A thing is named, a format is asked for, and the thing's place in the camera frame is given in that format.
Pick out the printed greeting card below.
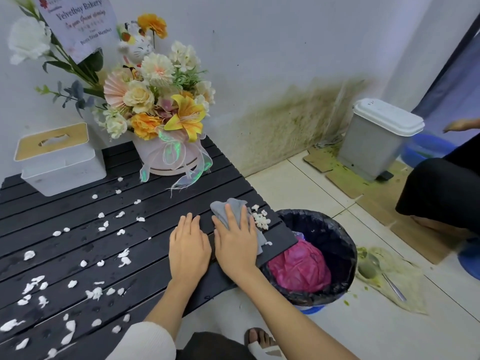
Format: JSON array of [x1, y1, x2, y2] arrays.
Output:
[[32, 0, 119, 65]]

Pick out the person's white sleeve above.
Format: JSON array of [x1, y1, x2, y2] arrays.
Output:
[[100, 321, 177, 360]]

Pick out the black bin bag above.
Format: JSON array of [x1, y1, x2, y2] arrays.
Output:
[[260, 209, 359, 307]]

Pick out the metal spoon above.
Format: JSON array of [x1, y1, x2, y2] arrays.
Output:
[[357, 252, 408, 303]]

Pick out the white tissue box wooden lid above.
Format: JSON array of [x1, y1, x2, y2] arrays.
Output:
[[14, 122, 108, 197]]

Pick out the artificial flower bouquet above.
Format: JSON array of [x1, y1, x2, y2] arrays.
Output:
[[93, 13, 217, 144]]

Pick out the iridescent ribbon bow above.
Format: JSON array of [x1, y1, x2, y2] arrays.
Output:
[[139, 127, 214, 190]]

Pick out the grey pedal bin white lid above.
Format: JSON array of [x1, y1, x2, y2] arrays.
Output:
[[337, 98, 425, 183]]

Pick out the small heap of white crumbs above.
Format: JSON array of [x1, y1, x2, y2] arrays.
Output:
[[250, 204, 273, 247]]

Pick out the white lucky cat figurine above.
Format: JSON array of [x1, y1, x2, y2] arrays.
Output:
[[118, 20, 155, 69]]

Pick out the person's dark trousers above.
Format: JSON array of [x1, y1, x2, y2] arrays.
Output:
[[175, 331, 256, 360]]

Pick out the brown cardboard sheet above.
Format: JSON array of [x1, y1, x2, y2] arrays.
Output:
[[390, 215, 474, 265], [303, 146, 341, 173], [355, 191, 418, 228], [325, 160, 413, 200]]

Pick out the white artificial flower with stems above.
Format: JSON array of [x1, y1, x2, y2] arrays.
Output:
[[7, 0, 106, 119]]

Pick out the scattered white scraps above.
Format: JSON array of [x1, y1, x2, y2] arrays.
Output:
[[0, 177, 148, 360]]

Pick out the person's right forearm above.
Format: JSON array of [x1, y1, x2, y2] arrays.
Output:
[[234, 267, 361, 360]]

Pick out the person's left hand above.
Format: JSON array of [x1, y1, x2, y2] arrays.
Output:
[[169, 213, 213, 286]]

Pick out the pink plastic bag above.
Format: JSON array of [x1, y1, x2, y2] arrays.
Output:
[[267, 236, 333, 295]]

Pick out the blue plastic stool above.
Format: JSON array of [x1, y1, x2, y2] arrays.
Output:
[[457, 237, 480, 282]]

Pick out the person's foot in sandal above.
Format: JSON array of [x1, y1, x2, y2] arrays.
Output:
[[244, 327, 288, 360]]

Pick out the person's left forearm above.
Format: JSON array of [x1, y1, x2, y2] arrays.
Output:
[[144, 276, 205, 340]]

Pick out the grey cleaning cloth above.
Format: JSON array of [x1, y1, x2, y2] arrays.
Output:
[[209, 198, 268, 256]]

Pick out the blue plastic basin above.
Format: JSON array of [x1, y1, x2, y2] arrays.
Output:
[[400, 132, 459, 169]]

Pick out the person's right hand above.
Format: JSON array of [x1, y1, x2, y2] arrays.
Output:
[[212, 204, 260, 282]]

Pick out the round pink flower box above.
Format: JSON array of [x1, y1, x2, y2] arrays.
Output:
[[132, 134, 207, 179]]

